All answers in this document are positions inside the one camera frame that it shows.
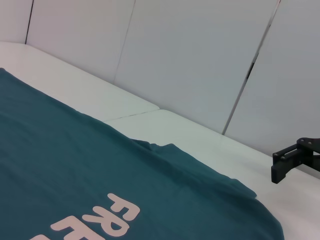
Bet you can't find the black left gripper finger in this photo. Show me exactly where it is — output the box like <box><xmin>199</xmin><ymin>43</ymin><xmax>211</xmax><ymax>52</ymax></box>
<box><xmin>270</xmin><ymin>136</ymin><xmax>320</xmax><ymax>185</ymax></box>

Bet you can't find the teal t-shirt with FREE print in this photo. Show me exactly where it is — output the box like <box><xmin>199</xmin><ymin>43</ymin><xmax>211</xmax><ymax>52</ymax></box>
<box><xmin>0</xmin><ymin>67</ymin><xmax>285</xmax><ymax>240</ymax></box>

